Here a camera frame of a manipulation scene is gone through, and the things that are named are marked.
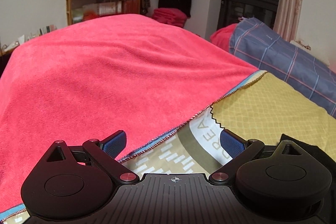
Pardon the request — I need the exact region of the row of books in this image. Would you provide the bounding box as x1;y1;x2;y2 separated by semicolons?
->
72;0;139;24

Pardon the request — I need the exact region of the pink fleece blanket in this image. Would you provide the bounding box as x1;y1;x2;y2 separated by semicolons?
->
0;13;267;222

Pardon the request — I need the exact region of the printed beige bed sheet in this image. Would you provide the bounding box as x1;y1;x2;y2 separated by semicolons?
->
0;101;263;224

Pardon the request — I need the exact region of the clutter of small desk things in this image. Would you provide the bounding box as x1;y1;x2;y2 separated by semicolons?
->
0;24;58;55

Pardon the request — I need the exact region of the blue plaid quilt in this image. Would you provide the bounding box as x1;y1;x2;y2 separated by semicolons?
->
228;17;336;119

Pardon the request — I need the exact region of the red bedding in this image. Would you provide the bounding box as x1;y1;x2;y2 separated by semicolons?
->
210;23;238;52

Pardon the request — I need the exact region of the pile of red clothes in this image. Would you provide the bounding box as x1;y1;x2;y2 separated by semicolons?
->
153;7;187;28

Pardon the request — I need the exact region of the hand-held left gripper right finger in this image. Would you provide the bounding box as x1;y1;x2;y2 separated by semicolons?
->
209;130;302;184

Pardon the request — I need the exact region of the yellow quilted cloth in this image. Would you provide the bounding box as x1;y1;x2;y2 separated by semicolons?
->
211;70;336;161

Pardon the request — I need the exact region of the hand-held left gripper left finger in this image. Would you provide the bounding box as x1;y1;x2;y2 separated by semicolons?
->
46;130;139;184

